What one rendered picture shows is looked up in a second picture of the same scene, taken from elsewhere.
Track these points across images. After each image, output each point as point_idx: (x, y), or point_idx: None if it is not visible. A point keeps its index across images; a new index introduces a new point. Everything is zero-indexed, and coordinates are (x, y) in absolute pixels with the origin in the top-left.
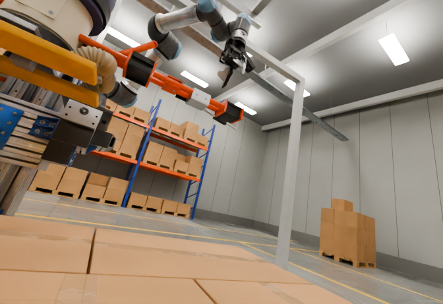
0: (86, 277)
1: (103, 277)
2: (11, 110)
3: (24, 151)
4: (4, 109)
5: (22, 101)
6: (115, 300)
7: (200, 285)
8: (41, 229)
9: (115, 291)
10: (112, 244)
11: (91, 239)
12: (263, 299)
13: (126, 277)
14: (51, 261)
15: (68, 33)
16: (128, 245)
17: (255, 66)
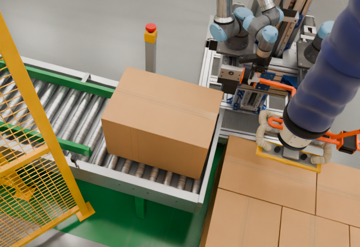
0: (315, 218)
1: (319, 218)
2: (269, 74)
3: (278, 90)
4: (266, 74)
5: (274, 68)
6: (321, 232)
7: (350, 230)
8: (297, 169)
9: (322, 227)
10: (323, 187)
11: (315, 179)
12: None
13: (325, 219)
14: (305, 205)
15: (308, 143)
16: (330, 187)
17: None
